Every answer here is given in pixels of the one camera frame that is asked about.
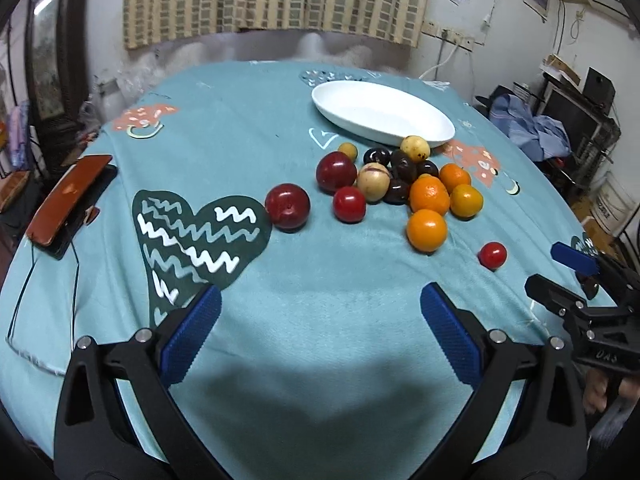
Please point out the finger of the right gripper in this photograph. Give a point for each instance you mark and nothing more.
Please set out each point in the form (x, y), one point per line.
(574, 259)
(555, 298)

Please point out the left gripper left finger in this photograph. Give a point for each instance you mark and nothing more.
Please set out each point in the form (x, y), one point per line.
(93, 436)

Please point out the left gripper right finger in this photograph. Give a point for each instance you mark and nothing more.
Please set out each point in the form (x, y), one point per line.
(546, 437)

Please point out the small red cherry tomato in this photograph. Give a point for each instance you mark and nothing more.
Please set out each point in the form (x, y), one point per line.
(492, 255)

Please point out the yellow orange tangerine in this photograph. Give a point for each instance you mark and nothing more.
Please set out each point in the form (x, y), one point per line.
(466, 201)

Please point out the smooth orange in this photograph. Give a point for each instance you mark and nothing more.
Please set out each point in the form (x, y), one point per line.
(426, 230)

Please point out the small orange tangerine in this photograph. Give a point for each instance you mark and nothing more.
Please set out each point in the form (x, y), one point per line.
(453, 175)

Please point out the large bumpy orange mandarin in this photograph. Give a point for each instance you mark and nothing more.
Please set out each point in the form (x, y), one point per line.
(428, 192)

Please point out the small black plum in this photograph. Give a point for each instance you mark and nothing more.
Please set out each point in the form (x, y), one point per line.
(427, 167)

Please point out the yellow spotted fruit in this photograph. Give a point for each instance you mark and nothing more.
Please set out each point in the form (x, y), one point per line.
(416, 148)

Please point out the dark brown plum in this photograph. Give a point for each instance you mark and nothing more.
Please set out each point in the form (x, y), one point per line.
(402, 167)

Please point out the beige round fruit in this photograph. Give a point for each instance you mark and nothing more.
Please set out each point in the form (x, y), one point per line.
(373, 181)

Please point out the small olive yellow fruit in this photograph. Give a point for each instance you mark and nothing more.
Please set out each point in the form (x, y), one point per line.
(350, 150)

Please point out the large dark red plum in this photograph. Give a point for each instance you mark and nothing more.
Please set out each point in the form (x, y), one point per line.
(288, 206)

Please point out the dark purple plum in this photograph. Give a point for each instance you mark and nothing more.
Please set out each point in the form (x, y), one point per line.
(378, 154)

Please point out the right hand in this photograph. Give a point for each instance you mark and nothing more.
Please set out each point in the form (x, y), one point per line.
(594, 398)

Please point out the blue clothes pile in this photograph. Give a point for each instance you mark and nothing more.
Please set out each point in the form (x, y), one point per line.
(538, 137)

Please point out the black monitor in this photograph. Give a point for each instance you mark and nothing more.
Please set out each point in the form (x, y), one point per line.
(589, 130)

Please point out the white oval plate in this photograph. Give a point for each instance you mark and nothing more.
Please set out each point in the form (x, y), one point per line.
(381, 114)

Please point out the teal patterned tablecloth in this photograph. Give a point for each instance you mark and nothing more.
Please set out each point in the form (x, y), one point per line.
(321, 365)

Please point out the white power strip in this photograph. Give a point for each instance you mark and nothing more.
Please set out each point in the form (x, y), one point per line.
(454, 36)

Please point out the dark framed picture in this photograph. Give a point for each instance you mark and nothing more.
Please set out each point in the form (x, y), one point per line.
(54, 95)

